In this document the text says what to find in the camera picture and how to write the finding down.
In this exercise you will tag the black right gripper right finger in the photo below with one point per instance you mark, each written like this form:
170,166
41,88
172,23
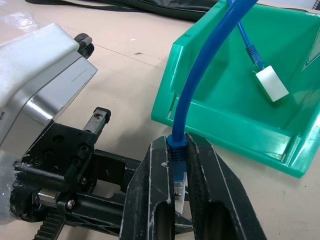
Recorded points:
217,195

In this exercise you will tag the black bag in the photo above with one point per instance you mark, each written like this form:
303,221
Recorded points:
155,8

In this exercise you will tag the green plastic bin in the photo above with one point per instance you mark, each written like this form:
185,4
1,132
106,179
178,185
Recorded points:
225,100

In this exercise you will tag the clear plastic sheet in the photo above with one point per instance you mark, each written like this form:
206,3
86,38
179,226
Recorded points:
15,15

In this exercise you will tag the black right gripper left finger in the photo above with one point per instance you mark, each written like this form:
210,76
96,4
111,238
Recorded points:
145,190

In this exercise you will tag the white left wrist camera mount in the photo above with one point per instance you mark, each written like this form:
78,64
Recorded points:
37,75

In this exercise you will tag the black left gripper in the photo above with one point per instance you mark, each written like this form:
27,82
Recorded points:
62,152

